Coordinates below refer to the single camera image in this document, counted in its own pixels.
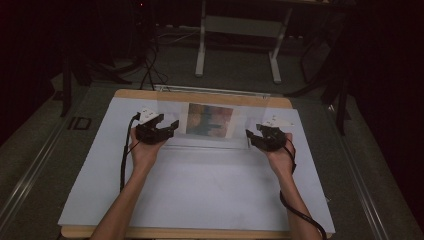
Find photo paper card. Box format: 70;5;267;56
185;102;235;139

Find dark metal stand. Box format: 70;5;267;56
283;19;354;137
58;39;134;118

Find white metal desk frame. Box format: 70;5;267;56
194;0;295;85

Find aluminium floor rail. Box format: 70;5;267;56
151;84;273;98
0;113;73;231
324;104;392;240

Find person's right hand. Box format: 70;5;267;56
264;132;296;178

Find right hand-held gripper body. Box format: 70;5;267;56
255;115;296;152

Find person's left hand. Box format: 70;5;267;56
129;127;168;172

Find clear acrylic photo frame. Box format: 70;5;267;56
155;95;272;150

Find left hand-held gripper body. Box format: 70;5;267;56
134;106;175;146

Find white floor cable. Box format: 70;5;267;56
155;23;202;46

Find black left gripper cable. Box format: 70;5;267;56
119;112;142;193

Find black floor cables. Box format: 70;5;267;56
138;33;172;92

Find white table mat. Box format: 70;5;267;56
56;96;336;235

